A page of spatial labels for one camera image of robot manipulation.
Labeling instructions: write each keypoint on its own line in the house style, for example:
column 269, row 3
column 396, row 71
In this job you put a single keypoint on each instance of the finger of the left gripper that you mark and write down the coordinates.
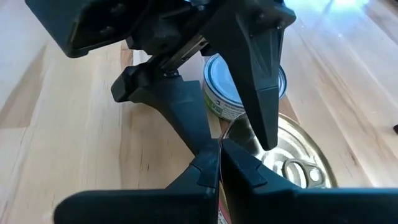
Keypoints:
column 177, row 102
column 258, row 77

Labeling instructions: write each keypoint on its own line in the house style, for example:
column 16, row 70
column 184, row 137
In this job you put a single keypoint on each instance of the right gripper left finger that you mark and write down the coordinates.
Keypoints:
column 140, row 205

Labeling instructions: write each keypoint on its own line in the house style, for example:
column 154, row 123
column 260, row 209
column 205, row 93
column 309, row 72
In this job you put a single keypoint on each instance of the salmon can with pull tab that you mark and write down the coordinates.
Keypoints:
column 295, row 149

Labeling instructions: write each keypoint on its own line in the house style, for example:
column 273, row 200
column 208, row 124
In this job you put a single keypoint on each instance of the silver can with plain lid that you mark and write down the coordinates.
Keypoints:
column 222, row 77

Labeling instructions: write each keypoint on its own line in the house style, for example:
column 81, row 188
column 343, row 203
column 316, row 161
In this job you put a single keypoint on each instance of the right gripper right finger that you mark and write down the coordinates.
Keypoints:
column 295, row 205

